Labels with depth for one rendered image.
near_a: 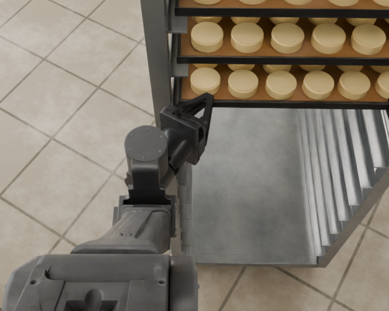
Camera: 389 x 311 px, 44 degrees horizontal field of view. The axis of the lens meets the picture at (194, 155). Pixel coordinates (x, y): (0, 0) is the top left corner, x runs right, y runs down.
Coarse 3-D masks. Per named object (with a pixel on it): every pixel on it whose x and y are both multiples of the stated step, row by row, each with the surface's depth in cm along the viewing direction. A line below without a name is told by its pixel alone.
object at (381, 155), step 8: (368, 112) 101; (376, 112) 100; (368, 120) 100; (376, 120) 100; (384, 120) 96; (368, 128) 99; (376, 128) 99; (384, 128) 96; (368, 136) 98; (376, 136) 98; (384, 136) 96; (376, 144) 97; (384, 144) 96; (376, 152) 96; (384, 152) 95; (376, 160) 95; (384, 160) 95
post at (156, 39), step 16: (144, 0) 59; (160, 0) 59; (144, 16) 61; (160, 16) 61; (144, 32) 63; (160, 32) 63; (160, 48) 66; (160, 64) 69; (160, 80) 72; (160, 96) 75; (160, 128) 83; (176, 176) 99; (176, 192) 105; (176, 224) 121; (176, 240) 131
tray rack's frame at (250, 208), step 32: (224, 128) 173; (256, 128) 173; (288, 128) 173; (224, 160) 166; (256, 160) 166; (288, 160) 166; (224, 192) 160; (256, 192) 160; (288, 192) 160; (192, 224) 154; (224, 224) 154; (256, 224) 154; (288, 224) 154; (224, 256) 149; (256, 256) 149; (288, 256) 149
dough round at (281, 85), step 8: (272, 72) 80; (280, 72) 79; (288, 72) 80; (272, 80) 79; (280, 80) 79; (288, 80) 79; (272, 88) 78; (280, 88) 78; (288, 88) 78; (272, 96) 79; (280, 96) 78; (288, 96) 78
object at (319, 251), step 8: (304, 112) 167; (304, 120) 165; (304, 128) 163; (304, 136) 162; (304, 144) 160; (304, 152) 159; (304, 160) 157; (304, 168) 155; (312, 176) 154; (312, 184) 153; (312, 192) 151; (312, 200) 150; (312, 208) 148; (312, 216) 147; (312, 224) 146; (312, 232) 144; (320, 240) 143; (320, 248) 142; (320, 256) 141
